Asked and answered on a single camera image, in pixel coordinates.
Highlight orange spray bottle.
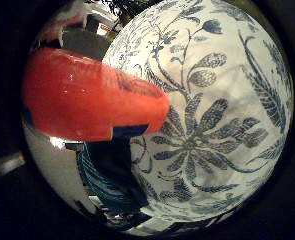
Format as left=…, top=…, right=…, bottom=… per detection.
left=21, top=46, right=171, bottom=143

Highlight dark blue striped cloth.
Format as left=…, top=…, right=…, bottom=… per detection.
left=75, top=134, right=151, bottom=214

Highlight blue floral white tablecloth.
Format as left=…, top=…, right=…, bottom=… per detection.
left=101, top=0, right=295, bottom=224

